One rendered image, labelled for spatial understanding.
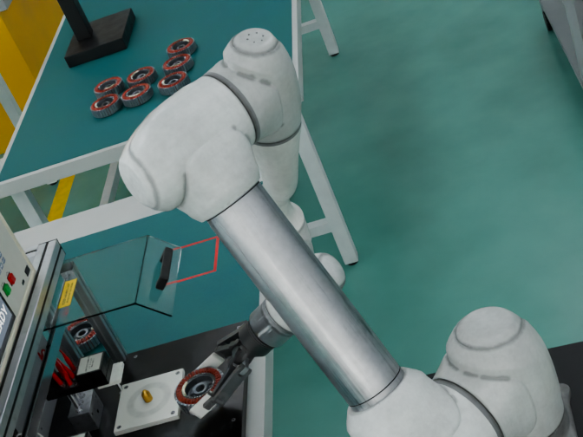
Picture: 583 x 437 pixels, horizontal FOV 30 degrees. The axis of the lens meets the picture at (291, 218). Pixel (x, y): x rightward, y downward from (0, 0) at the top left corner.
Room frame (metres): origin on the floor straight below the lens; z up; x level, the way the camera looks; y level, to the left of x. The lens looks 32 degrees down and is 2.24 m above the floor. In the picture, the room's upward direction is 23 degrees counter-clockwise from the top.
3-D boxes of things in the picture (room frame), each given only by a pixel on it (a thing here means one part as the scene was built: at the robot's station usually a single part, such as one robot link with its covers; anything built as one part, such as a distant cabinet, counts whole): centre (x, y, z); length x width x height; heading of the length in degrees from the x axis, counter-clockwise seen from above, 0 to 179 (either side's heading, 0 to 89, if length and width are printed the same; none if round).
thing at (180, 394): (1.79, 0.31, 0.84); 0.11 x 0.11 x 0.04
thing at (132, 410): (1.91, 0.45, 0.78); 0.15 x 0.15 x 0.01; 77
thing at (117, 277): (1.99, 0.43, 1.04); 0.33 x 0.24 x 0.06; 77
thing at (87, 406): (1.94, 0.59, 0.80); 0.08 x 0.05 x 0.06; 167
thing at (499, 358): (1.33, -0.21, 0.99); 0.18 x 0.16 x 0.22; 119
